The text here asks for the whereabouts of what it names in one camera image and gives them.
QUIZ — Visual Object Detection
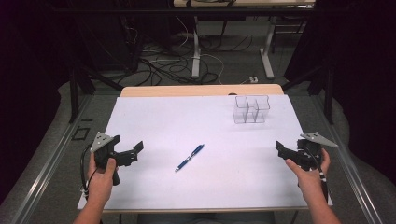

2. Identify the white table mat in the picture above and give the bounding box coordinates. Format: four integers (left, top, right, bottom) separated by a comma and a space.
77, 94, 333, 211

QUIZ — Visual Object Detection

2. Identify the grey floor rail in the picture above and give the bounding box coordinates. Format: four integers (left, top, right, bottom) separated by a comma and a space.
310, 94, 385, 224
11, 94, 92, 224

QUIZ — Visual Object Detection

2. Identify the clear plastic organizer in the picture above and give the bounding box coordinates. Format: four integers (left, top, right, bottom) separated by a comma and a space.
233, 94, 271, 125

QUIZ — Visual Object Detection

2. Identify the blue pen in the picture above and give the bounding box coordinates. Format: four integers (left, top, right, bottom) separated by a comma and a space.
174, 143, 205, 173

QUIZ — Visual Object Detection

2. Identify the tangle of black floor cables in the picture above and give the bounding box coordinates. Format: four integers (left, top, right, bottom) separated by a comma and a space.
117, 32, 254, 87

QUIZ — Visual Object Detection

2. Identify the white desk leg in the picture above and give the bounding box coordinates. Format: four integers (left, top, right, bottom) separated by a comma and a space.
191, 15, 202, 79
259, 16, 276, 80

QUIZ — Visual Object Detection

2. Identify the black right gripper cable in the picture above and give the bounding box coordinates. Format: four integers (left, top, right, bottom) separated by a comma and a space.
303, 146, 330, 203

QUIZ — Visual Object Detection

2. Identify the person's left hand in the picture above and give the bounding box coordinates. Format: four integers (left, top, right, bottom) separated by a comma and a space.
87, 152, 119, 207

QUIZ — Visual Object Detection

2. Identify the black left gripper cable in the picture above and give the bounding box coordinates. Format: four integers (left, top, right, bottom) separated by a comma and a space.
78, 144, 99, 201

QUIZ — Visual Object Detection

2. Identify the black metal stand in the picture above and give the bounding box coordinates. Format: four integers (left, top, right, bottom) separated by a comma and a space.
281, 60, 336, 125
68, 60, 125, 124

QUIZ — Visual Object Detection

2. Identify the wooden table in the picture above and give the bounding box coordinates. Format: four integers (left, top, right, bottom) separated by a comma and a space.
102, 83, 310, 215

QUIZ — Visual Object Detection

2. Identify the person's right hand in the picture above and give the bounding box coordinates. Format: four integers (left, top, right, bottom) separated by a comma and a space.
284, 147, 332, 203

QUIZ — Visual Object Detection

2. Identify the white floor cable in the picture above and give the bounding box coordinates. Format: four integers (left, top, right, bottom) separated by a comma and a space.
175, 15, 226, 85

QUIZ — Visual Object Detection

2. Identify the light wooden desk top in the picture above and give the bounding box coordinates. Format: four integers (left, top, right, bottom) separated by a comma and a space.
173, 0, 316, 8

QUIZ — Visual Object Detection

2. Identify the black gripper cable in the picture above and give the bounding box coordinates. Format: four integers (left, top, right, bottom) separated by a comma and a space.
303, 146, 330, 203
78, 144, 99, 201

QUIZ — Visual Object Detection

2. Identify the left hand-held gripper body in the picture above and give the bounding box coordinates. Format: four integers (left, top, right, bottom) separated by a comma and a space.
90, 131, 121, 187

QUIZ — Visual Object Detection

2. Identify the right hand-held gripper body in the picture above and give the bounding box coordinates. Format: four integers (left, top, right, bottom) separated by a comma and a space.
295, 132, 339, 173

